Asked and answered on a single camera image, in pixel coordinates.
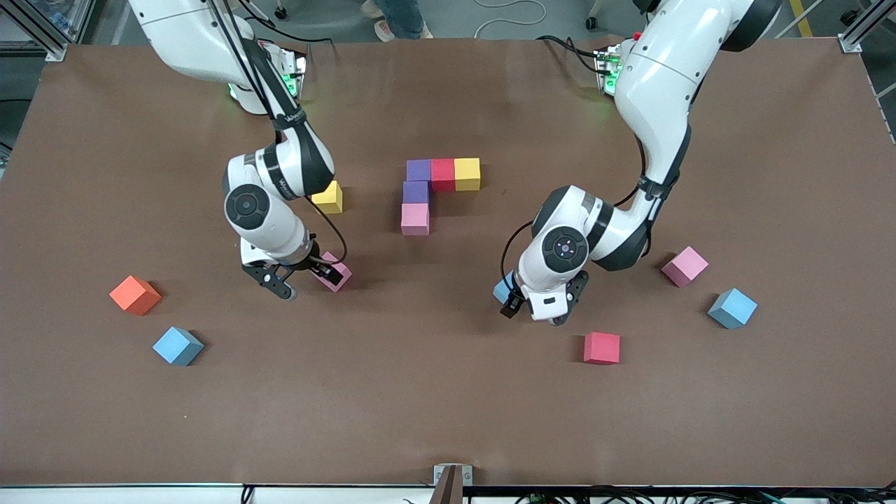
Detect pink foam block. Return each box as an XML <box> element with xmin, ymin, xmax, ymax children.
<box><xmin>401</xmin><ymin>203</ymin><xmax>430</xmax><ymax>237</ymax></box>
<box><xmin>313</xmin><ymin>252</ymin><xmax>353</xmax><ymax>293</ymax></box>
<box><xmin>661</xmin><ymin>246</ymin><xmax>710</xmax><ymax>288</ymax></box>

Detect yellow foam block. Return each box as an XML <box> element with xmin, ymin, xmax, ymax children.
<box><xmin>311</xmin><ymin>181</ymin><xmax>344</xmax><ymax>215</ymax></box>
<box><xmin>454</xmin><ymin>157</ymin><xmax>482</xmax><ymax>193</ymax></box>

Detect red foam block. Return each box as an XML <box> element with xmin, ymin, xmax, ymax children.
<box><xmin>430</xmin><ymin>158</ymin><xmax>457</xmax><ymax>193</ymax></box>
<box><xmin>583</xmin><ymin>332</ymin><xmax>622</xmax><ymax>366</ymax></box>

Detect brown paper table cover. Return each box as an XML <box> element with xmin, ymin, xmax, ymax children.
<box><xmin>0</xmin><ymin>35</ymin><xmax>896</xmax><ymax>487</ymax></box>

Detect orange foam block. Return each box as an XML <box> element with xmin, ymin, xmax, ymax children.
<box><xmin>109</xmin><ymin>275</ymin><xmax>162</xmax><ymax>316</ymax></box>

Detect green lit connector box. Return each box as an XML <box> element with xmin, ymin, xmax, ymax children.
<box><xmin>280</xmin><ymin>52</ymin><xmax>309</xmax><ymax>99</ymax></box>
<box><xmin>595</xmin><ymin>45</ymin><xmax>625</xmax><ymax>95</ymax></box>

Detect person in blue clothes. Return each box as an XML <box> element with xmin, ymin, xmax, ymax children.
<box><xmin>360</xmin><ymin>0</ymin><xmax>435</xmax><ymax>41</ymax></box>

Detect black camera cable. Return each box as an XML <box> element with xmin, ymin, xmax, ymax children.
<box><xmin>306</xmin><ymin>196</ymin><xmax>349</xmax><ymax>265</ymax></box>
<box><xmin>500</xmin><ymin>220</ymin><xmax>536</xmax><ymax>281</ymax></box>

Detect metal table bracket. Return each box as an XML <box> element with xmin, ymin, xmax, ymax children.
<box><xmin>433</xmin><ymin>464</ymin><xmax>473</xmax><ymax>504</ymax></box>

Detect white floor cable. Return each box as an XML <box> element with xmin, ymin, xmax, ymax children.
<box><xmin>472</xmin><ymin>0</ymin><xmax>548</xmax><ymax>40</ymax></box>

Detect aluminium frame post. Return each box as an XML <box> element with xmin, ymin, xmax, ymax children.
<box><xmin>0</xmin><ymin>0</ymin><xmax>106</xmax><ymax>62</ymax></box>
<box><xmin>836</xmin><ymin>0</ymin><xmax>896</xmax><ymax>54</ymax></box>

